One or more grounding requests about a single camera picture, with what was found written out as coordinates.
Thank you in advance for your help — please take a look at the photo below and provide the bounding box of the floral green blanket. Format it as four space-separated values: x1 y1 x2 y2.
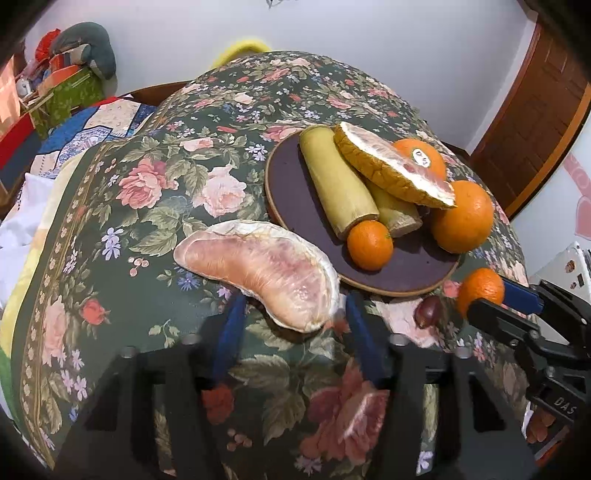
0 49 532 480

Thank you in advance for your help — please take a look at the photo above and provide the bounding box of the dark grape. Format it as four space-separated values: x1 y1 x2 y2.
414 295 444 329

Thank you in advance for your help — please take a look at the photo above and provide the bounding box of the small mandarin orange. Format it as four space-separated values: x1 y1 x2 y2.
456 268 505 319
346 220 394 271

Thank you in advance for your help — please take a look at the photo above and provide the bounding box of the white device with stickers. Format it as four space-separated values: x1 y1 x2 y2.
529 242 590 302

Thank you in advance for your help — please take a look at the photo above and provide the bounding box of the red box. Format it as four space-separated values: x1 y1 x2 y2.
0 113 39 168

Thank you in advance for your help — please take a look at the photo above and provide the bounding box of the large plain orange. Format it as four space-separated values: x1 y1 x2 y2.
430 180 495 254

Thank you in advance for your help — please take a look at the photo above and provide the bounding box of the grey plush toy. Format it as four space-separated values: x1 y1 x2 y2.
49 22 116 81

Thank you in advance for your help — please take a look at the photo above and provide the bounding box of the brown wooden door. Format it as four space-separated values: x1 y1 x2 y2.
471 22 590 218

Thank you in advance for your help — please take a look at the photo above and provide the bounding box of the blue patchwork quilt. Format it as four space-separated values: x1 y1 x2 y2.
30 98 155 178

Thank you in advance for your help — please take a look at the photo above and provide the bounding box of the yellow foam headboard arch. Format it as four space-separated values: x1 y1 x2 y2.
211 38 271 69

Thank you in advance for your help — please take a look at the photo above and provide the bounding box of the peeled pink pomelo segment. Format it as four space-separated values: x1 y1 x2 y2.
173 220 341 334

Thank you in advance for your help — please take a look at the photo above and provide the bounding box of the pomelo wedge with rind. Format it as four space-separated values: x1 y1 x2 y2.
334 122 456 210

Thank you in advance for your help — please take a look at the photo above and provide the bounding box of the large orange with sticker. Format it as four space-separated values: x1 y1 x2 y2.
393 138 447 180

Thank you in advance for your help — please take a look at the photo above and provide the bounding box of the green gift box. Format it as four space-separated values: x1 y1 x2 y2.
29 67 105 139

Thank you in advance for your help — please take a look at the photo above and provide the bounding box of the dark purple round plate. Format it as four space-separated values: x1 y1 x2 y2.
264 125 459 297

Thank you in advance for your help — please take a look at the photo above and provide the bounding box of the yellow banana piece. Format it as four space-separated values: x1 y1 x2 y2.
365 180 423 238
298 125 379 240

